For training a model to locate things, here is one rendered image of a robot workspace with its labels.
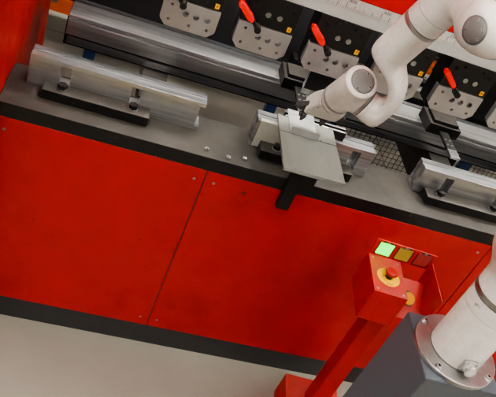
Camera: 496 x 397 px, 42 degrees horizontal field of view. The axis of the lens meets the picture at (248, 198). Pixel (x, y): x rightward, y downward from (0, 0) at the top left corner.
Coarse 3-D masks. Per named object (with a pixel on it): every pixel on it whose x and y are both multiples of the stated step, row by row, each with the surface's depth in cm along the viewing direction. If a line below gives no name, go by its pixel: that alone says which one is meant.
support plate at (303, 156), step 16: (288, 128) 188; (320, 128) 195; (288, 144) 182; (304, 144) 185; (320, 144) 188; (288, 160) 176; (304, 160) 179; (320, 160) 182; (336, 160) 185; (320, 176) 175; (336, 176) 178
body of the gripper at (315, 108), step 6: (312, 96) 174; (318, 96) 170; (312, 102) 173; (318, 102) 170; (306, 108) 176; (312, 108) 173; (318, 108) 172; (312, 114) 178; (318, 114) 176; (324, 114) 175; (330, 114) 174; (342, 114) 173; (330, 120) 179; (336, 120) 178
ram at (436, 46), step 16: (288, 0) 168; (304, 0) 168; (320, 0) 168; (368, 0) 169; (384, 0) 169; (400, 0) 169; (416, 0) 169; (336, 16) 171; (352, 16) 171; (432, 48) 178; (448, 48) 178; (480, 64) 182
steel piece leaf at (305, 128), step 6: (288, 114) 194; (294, 120) 193; (300, 120) 194; (306, 120) 196; (294, 126) 190; (300, 126) 191; (306, 126) 193; (312, 126) 194; (294, 132) 187; (300, 132) 187; (306, 132) 187; (312, 132) 187; (312, 138) 188; (318, 138) 188
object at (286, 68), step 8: (288, 64) 212; (280, 72) 213; (288, 72) 209; (296, 72) 210; (304, 72) 212; (280, 80) 211; (288, 80) 208; (296, 80) 208; (304, 80) 209; (288, 88) 210; (296, 88) 208; (296, 96) 204; (304, 96) 206
